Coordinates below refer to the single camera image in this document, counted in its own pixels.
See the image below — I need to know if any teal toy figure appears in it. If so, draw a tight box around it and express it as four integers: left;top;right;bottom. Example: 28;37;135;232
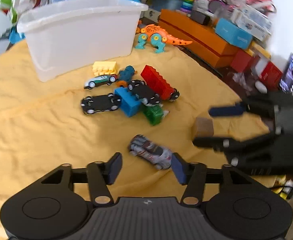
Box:
117;65;137;87

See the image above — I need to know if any black upside-down toy car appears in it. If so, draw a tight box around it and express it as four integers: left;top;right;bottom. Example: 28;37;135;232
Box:
80;93;121;115

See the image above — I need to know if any beige wooden cube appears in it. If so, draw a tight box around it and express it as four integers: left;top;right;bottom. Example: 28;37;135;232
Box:
191;116;214;139

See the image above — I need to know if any black gold race car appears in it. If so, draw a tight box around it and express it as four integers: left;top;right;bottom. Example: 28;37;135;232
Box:
127;80;161;106

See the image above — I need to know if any silver toy race car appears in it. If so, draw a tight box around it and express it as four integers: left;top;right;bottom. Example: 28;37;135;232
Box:
128;134;172;170

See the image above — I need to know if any red box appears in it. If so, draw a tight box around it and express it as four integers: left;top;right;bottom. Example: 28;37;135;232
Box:
259;61;283;90

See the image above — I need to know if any light blue box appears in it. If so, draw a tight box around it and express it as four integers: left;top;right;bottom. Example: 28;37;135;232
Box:
215;18;253;49

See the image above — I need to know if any orange teal toy dinosaur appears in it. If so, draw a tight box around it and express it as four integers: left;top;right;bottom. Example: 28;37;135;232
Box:
135;21;192;53

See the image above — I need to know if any large red building brick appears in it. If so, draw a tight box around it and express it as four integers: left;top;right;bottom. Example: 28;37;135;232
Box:
140;65;175;100

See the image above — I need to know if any green white toy car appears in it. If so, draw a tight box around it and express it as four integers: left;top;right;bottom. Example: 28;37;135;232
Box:
84;74;118;89

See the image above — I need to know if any orange box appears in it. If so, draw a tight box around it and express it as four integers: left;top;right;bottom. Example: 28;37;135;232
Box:
158;9;239;68

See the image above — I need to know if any yellow building brick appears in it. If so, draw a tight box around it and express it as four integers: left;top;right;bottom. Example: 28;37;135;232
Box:
92;61;118;76

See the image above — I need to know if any white plastic bin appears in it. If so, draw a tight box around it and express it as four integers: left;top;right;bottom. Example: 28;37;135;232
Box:
17;0;149;82

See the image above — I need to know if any green studded toy block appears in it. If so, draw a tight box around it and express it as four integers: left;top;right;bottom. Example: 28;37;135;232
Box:
142;104;170;126

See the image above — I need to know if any smartphone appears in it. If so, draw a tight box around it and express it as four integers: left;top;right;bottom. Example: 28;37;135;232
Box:
279;53;293;94

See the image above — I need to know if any blue building brick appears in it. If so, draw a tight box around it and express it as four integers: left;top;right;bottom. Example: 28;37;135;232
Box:
114;87;142;117

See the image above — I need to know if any rainbow stacking ring toy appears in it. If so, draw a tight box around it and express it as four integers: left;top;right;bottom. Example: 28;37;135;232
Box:
180;0;196;14

